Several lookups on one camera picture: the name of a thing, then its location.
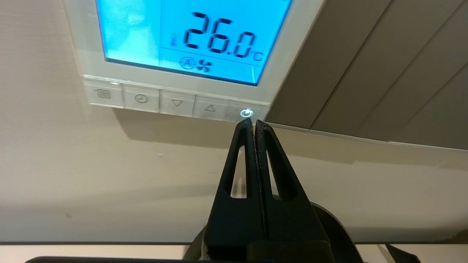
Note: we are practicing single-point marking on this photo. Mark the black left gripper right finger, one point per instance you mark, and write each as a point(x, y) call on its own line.
point(289, 219)

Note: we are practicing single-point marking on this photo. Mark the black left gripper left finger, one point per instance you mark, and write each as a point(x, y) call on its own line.
point(237, 219)

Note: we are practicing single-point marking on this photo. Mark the white wall thermostat panel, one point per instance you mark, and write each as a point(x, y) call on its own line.
point(146, 36)

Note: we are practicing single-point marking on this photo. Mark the grey triple rocker wall switch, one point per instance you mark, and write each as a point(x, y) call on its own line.
point(384, 65)

